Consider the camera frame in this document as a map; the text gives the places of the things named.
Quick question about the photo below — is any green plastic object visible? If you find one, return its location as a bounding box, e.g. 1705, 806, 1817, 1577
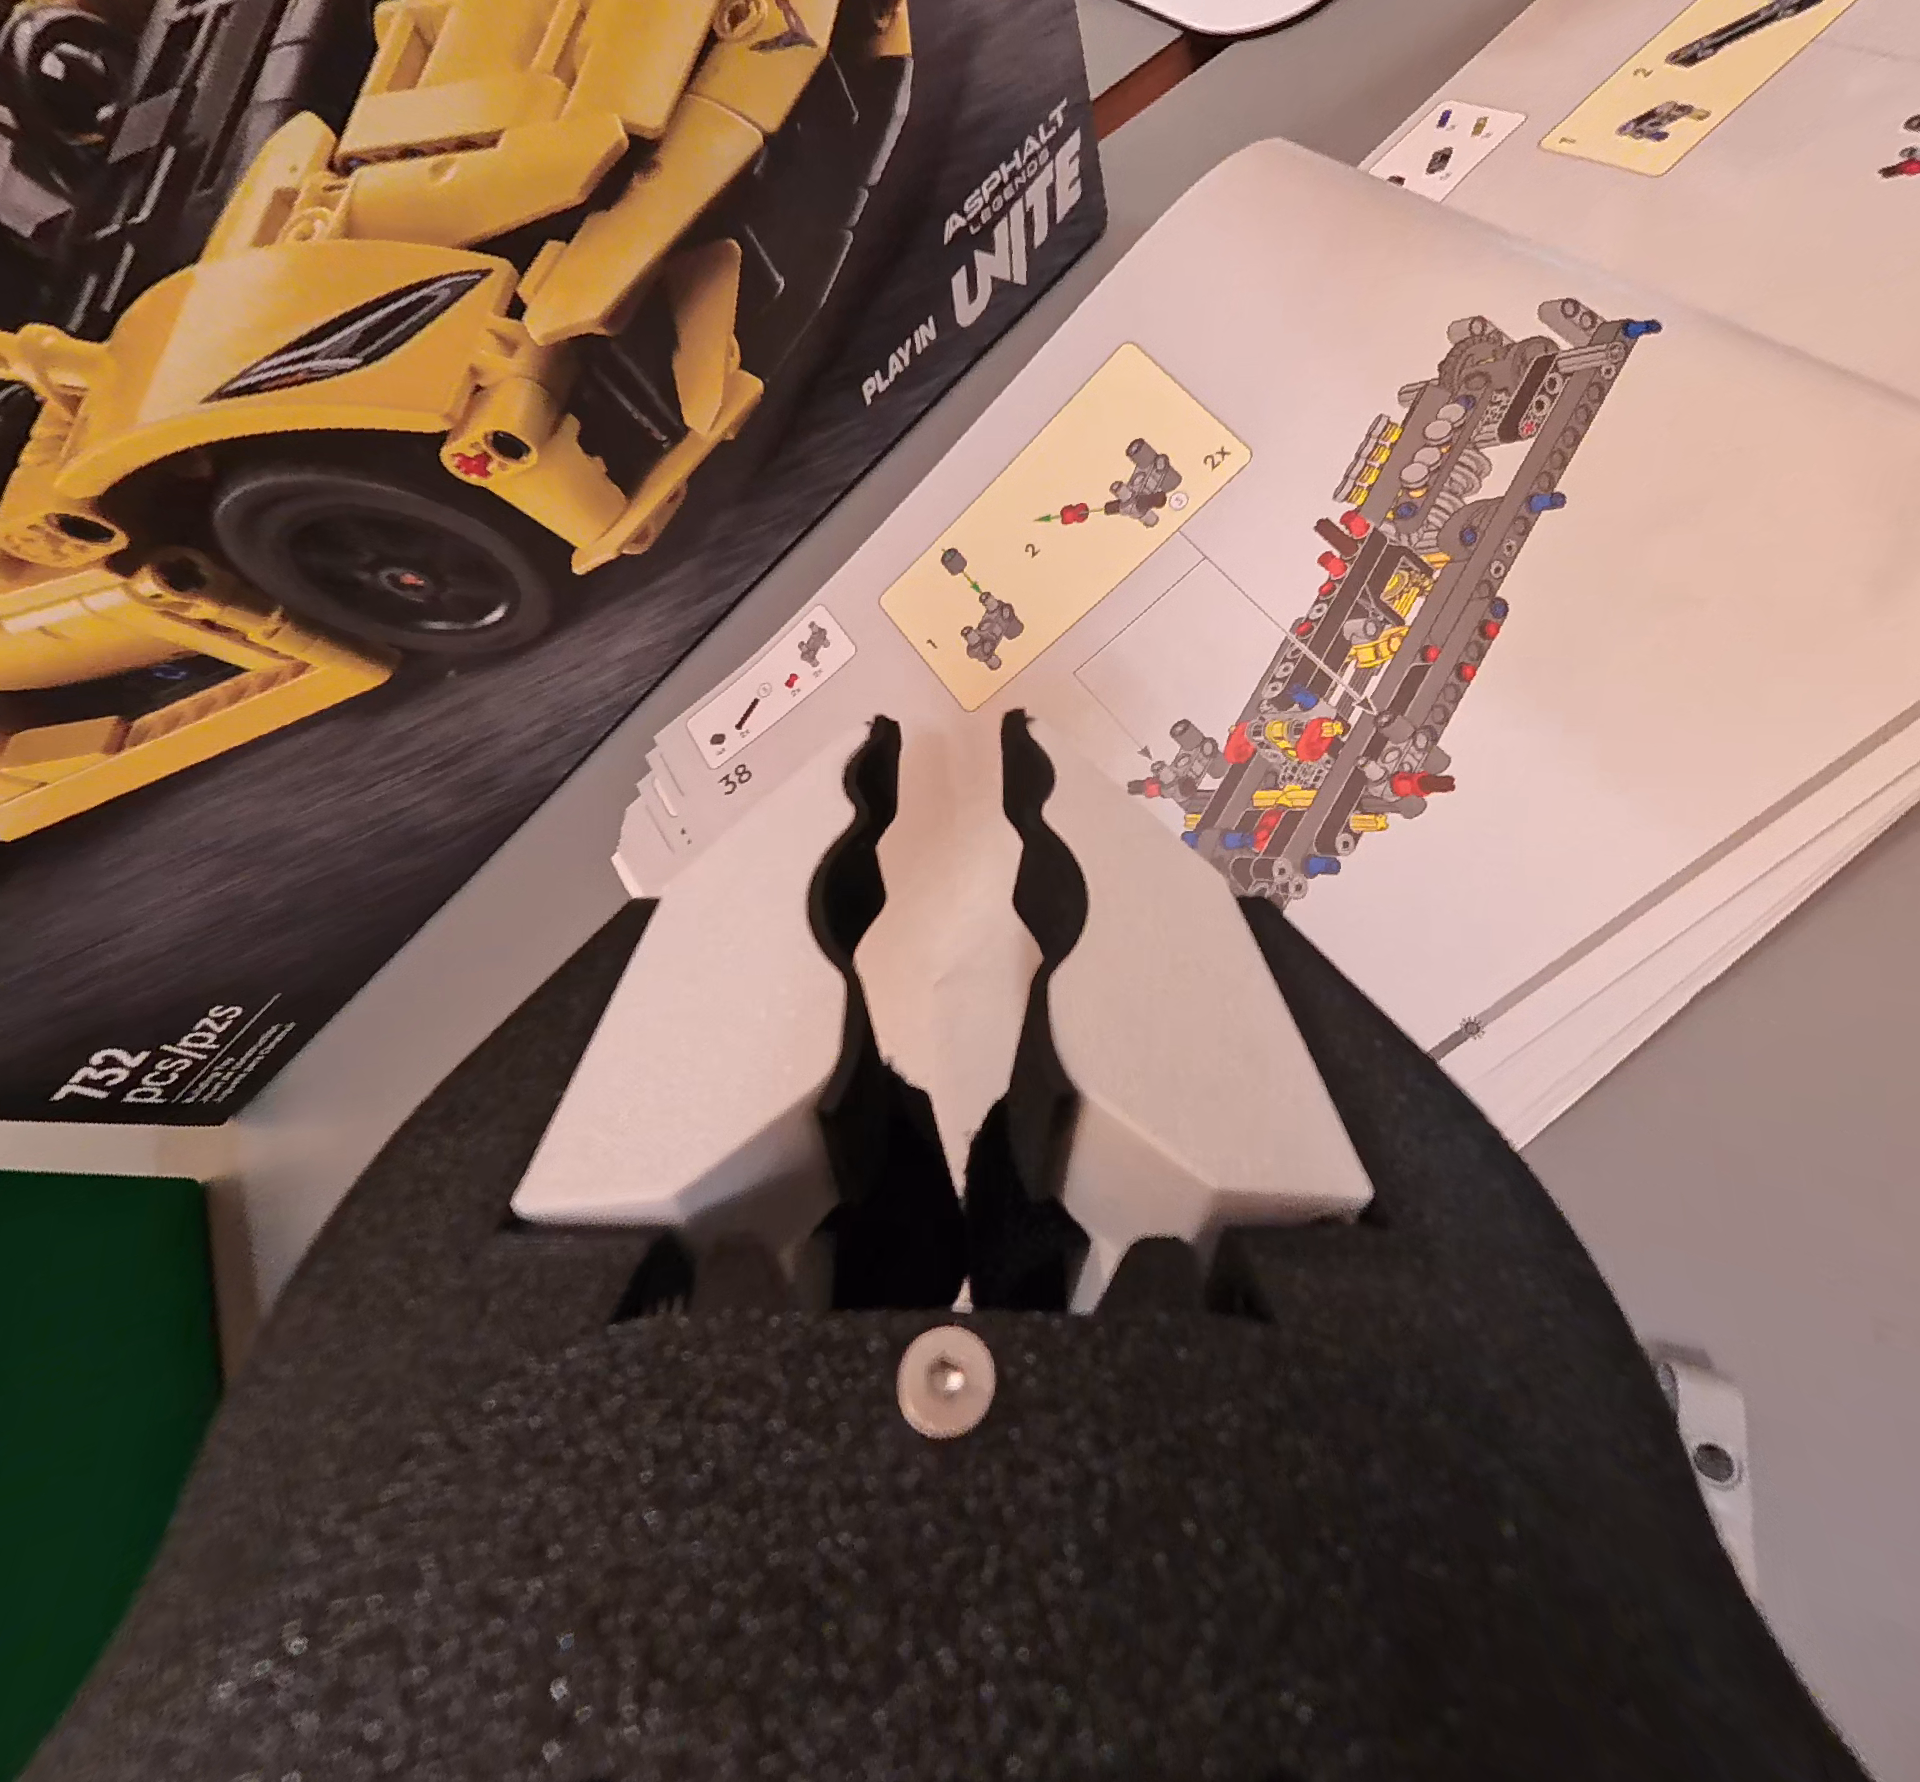
0, 1169, 227, 1782

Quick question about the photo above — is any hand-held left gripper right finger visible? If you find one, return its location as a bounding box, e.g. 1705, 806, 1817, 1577
967, 707, 1377, 1309

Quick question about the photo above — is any light grey lego beam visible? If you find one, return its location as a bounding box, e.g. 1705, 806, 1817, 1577
1652, 1343, 1755, 1546

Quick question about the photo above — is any black lego set box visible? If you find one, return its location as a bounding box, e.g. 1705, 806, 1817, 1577
0, 0, 1112, 1131

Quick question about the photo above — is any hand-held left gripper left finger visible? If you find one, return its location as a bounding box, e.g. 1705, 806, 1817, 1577
510, 716, 970, 1309

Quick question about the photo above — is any lego instruction booklet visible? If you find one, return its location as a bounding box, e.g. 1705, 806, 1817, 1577
607, 0, 1920, 1156

